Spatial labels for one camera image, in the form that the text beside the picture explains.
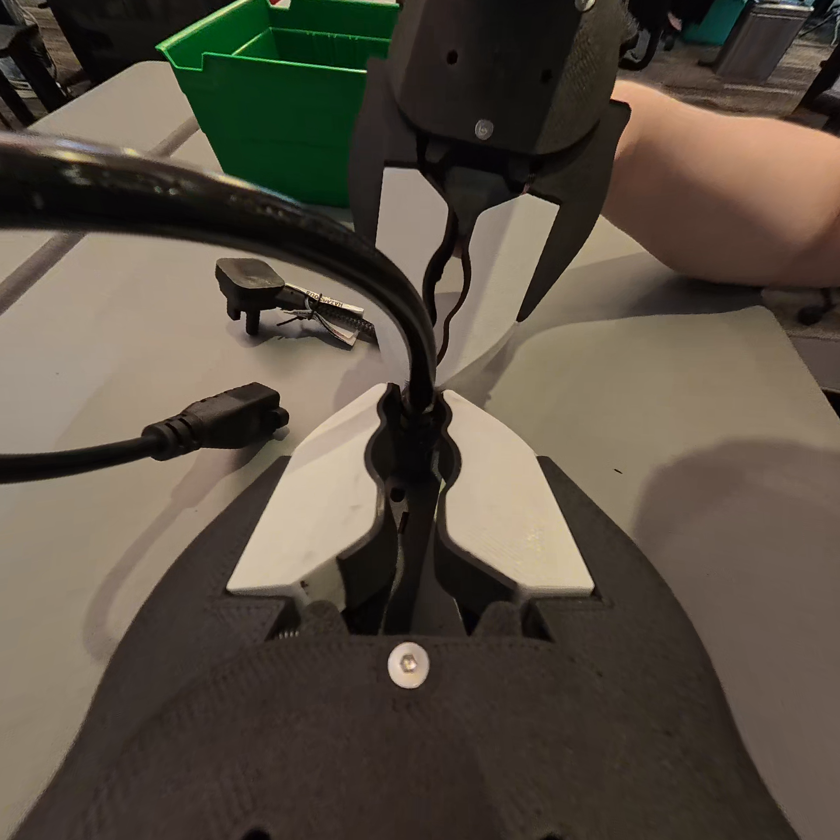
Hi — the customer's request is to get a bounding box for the black power cord with plug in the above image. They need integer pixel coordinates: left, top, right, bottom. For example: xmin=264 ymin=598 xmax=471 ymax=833
xmin=0 ymin=130 xmax=439 ymax=487

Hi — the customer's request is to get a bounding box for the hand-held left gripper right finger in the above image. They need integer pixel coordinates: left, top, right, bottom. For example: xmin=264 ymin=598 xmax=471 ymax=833
xmin=434 ymin=389 xmax=598 ymax=610

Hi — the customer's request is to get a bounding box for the black chair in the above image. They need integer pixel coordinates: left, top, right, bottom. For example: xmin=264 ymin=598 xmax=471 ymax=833
xmin=0 ymin=16 xmax=73 ymax=129

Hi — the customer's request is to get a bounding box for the black power strip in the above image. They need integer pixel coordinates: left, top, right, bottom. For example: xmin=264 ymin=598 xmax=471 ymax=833
xmin=379 ymin=410 xmax=442 ymax=636

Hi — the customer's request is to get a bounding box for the person's right forearm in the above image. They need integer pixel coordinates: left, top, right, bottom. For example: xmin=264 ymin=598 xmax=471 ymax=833
xmin=602 ymin=79 xmax=840 ymax=291

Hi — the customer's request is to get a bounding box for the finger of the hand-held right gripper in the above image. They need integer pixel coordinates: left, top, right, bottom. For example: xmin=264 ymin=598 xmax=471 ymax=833
xmin=375 ymin=139 xmax=463 ymax=316
xmin=434 ymin=193 xmax=560 ymax=395

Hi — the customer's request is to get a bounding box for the teal container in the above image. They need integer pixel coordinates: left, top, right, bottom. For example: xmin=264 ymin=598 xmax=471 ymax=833
xmin=682 ymin=0 xmax=746 ymax=47

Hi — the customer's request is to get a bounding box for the metal trash can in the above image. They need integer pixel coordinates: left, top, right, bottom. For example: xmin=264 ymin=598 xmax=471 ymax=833
xmin=715 ymin=0 xmax=815 ymax=83

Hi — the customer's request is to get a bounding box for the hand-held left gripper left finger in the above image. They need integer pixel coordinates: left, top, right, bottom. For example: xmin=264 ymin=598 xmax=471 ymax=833
xmin=226 ymin=382 xmax=403 ymax=611

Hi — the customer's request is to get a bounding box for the white warning tag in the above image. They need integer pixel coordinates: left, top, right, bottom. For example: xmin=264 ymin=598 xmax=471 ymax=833
xmin=283 ymin=283 xmax=366 ymax=347

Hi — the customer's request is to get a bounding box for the green plastic bin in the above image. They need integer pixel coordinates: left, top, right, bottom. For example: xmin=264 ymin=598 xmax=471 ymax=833
xmin=156 ymin=0 xmax=403 ymax=210

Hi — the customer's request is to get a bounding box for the braided cord with plug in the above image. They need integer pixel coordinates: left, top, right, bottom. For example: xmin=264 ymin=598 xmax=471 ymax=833
xmin=215 ymin=257 xmax=380 ymax=350

